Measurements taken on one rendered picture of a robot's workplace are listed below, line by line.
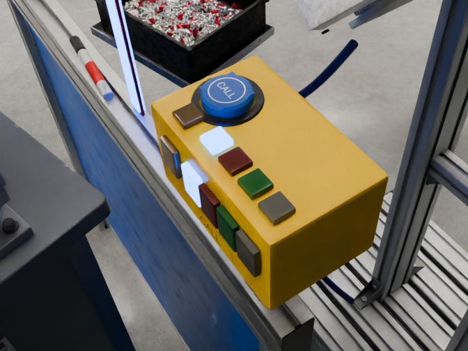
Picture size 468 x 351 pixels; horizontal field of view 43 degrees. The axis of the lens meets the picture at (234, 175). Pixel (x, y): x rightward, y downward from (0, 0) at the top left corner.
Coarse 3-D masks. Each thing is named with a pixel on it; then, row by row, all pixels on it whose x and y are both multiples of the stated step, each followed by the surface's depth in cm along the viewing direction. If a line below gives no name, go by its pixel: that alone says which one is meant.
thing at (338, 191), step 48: (192, 96) 44; (288, 96) 44; (192, 144) 41; (240, 144) 41; (288, 144) 41; (336, 144) 41; (240, 192) 38; (288, 192) 38; (336, 192) 38; (384, 192) 40; (288, 240) 37; (336, 240) 41; (288, 288) 41
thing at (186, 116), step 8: (192, 104) 43; (176, 112) 43; (184, 112) 43; (192, 112) 43; (200, 112) 43; (176, 120) 43; (184, 120) 42; (192, 120) 42; (200, 120) 43; (184, 128) 42
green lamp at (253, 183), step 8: (248, 176) 39; (256, 176) 39; (264, 176) 38; (240, 184) 38; (248, 184) 38; (256, 184) 38; (264, 184) 38; (272, 184) 38; (248, 192) 38; (256, 192) 38; (264, 192) 38
